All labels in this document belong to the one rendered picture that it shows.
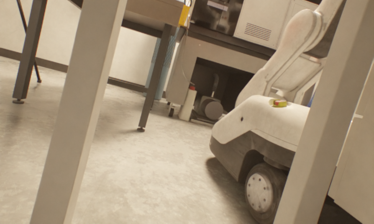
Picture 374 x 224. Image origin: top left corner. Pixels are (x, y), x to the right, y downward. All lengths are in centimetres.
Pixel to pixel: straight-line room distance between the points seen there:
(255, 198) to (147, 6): 92
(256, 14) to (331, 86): 155
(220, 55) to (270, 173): 122
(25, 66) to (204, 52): 115
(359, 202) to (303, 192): 9
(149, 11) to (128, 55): 186
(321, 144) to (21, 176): 70
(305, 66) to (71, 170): 93
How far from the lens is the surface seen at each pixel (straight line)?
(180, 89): 167
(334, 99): 46
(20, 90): 134
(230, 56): 175
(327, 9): 98
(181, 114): 177
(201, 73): 237
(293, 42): 94
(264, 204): 67
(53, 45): 320
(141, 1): 111
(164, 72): 252
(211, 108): 186
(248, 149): 71
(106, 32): 36
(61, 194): 43
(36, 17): 131
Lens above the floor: 35
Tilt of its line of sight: 4 degrees down
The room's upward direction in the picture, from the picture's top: 16 degrees clockwise
